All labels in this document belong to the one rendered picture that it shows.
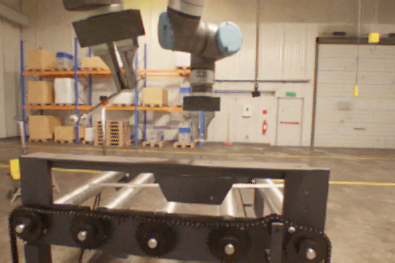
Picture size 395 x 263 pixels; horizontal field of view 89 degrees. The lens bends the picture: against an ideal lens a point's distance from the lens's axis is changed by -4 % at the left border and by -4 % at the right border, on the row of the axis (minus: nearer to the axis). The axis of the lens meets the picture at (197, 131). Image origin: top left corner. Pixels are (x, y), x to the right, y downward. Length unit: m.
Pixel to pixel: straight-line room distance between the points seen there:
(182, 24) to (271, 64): 9.84
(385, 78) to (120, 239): 11.99
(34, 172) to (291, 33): 10.59
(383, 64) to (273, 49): 4.80
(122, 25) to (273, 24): 10.52
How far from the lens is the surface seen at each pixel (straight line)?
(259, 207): 1.94
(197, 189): 0.90
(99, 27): 0.49
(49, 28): 13.70
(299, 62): 10.73
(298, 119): 10.42
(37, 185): 1.20
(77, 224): 1.08
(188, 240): 0.99
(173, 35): 0.57
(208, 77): 0.73
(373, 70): 12.03
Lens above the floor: 1.36
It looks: 5 degrees down
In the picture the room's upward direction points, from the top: 1 degrees clockwise
